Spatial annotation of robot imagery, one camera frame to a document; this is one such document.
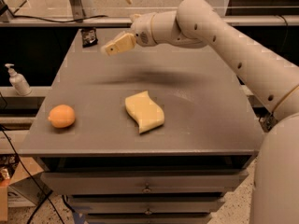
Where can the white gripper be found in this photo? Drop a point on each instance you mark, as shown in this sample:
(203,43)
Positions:
(142,28)

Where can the black rxbar chocolate wrapper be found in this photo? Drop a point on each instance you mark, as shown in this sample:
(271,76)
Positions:
(89,37)

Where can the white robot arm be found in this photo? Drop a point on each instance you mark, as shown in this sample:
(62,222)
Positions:
(273,80)

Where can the yellow wavy sponge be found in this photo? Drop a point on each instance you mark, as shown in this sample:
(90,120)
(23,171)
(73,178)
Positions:
(144,111)

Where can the grey drawer cabinet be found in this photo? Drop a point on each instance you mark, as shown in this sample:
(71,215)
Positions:
(148,136)

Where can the orange fruit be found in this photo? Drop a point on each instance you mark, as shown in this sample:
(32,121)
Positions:
(62,116)

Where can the white pump soap bottle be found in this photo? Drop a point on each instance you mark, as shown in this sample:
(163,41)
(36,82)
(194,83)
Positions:
(18,81)

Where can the top grey drawer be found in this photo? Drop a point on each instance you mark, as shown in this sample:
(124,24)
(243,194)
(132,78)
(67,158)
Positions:
(143,183)

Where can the grey drawer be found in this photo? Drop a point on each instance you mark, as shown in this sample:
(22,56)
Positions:
(151,219)
(146,204)
(143,183)

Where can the middle grey drawer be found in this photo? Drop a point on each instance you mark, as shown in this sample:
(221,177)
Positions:
(146,204)

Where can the cardboard box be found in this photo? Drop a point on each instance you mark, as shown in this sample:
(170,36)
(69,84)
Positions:
(21,189)

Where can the bottom grey drawer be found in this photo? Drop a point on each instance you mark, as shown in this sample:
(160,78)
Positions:
(151,219)

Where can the left metal frame bracket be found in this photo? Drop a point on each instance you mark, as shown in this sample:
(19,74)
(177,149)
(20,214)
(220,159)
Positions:
(77,10)

